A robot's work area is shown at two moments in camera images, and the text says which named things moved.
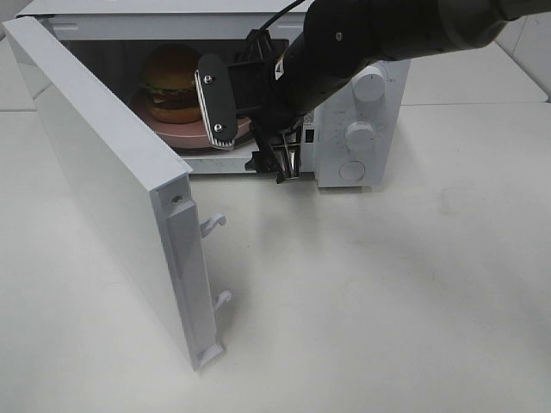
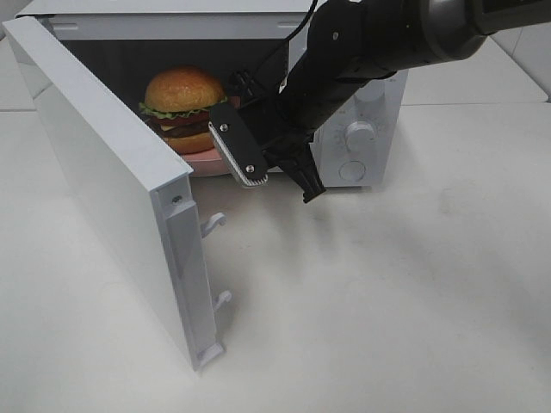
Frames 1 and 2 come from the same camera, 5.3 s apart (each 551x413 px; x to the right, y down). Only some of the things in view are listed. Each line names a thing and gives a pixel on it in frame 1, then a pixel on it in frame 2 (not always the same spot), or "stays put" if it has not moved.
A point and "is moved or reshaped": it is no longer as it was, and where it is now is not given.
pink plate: [185, 135] -> [212, 163]
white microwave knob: [359, 137] stays put
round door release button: [351, 170] stays put
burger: [167, 77] is moved or reshaped
